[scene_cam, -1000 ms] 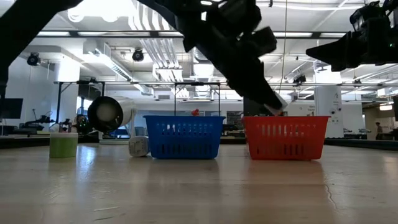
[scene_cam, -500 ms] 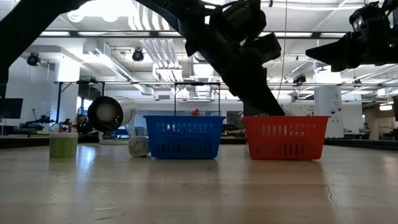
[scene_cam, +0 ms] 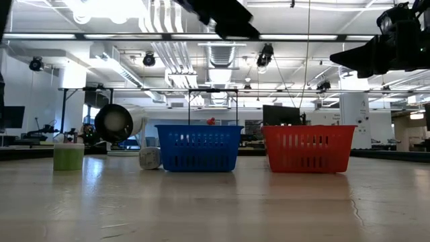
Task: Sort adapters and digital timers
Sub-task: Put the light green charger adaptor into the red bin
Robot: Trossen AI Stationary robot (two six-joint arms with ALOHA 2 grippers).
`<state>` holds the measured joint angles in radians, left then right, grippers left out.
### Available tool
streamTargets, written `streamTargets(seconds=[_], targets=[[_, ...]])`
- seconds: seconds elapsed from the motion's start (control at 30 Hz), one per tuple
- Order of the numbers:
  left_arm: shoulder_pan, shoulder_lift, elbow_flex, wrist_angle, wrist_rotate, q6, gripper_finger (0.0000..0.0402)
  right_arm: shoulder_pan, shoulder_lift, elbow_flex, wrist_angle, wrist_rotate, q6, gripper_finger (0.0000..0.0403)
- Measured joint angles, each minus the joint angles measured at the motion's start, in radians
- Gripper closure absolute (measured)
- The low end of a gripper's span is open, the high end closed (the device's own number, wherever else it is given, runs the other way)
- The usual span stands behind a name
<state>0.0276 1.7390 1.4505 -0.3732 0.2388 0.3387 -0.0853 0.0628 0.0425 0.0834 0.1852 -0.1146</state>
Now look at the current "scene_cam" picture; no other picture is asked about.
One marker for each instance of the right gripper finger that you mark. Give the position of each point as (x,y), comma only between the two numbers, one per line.
(363,58)

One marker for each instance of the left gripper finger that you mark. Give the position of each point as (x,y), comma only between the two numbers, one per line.
(238,30)

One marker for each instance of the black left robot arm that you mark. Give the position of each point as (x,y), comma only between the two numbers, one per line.
(4,17)

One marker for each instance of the black background robot arm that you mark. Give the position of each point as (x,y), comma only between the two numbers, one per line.
(37,134)

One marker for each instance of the black ceiling spotlight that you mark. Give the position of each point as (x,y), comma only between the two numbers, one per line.
(265,55)
(36,64)
(148,60)
(324,84)

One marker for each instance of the red plastic basket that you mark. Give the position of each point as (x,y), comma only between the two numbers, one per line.
(309,131)

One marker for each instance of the black monitor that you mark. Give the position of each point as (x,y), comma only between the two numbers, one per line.
(15,117)
(280,115)

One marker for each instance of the small red object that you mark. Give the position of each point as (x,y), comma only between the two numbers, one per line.
(210,121)

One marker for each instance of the blue plastic basket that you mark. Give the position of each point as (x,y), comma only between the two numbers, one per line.
(198,132)

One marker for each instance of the white cylindrical tube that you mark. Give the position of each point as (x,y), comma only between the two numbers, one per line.
(116,122)

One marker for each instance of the white and blue adapter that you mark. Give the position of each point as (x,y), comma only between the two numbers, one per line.
(149,158)

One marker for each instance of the green plastic cup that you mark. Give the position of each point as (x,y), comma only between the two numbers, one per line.
(68,159)

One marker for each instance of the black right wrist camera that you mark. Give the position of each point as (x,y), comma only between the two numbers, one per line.
(398,18)

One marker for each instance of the silver ceiling duct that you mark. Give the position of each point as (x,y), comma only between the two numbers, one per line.
(221,64)

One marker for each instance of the thin black background frame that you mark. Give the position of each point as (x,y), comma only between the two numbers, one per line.
(213,90)

